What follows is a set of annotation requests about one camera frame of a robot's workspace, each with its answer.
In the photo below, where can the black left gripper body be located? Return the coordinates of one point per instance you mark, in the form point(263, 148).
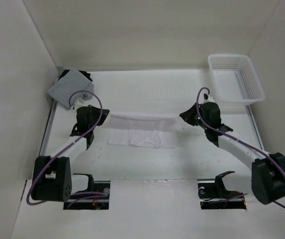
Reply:
point(95, 118)

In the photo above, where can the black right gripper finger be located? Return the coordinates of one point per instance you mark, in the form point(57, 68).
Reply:
point(190, 115)
point(193, 121)

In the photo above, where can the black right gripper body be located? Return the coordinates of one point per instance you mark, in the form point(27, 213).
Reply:
point(200, 111)

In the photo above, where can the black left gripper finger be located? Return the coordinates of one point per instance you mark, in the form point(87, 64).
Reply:
point(96, 112)
point(101, 120)

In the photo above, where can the white tank top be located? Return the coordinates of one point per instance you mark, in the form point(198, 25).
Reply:
point(143, 130)

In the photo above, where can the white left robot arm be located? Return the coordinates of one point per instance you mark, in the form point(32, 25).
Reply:
point(53, 179)

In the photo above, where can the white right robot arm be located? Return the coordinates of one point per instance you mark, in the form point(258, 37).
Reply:
point(267, 180)

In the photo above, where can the folded grey tank top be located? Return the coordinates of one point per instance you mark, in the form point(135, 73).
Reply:
point(71, 87)

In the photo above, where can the folded black tank top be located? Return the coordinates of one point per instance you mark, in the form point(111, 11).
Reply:
point(84, 73)

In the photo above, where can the white plastic basket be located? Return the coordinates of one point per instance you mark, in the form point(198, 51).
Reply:
point(235, 79)

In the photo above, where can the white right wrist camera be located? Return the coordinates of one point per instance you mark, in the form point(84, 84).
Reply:
point(207, 98)

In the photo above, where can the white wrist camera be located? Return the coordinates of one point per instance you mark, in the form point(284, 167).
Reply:
point(207, 98)
point(78, 104)

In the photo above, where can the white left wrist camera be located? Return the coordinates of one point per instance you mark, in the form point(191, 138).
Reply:
point(78, 104)

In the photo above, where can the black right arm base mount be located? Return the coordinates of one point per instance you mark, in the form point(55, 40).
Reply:
point(213, 194)

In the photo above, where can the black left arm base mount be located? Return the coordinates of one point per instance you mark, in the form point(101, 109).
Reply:
point(92, 194)

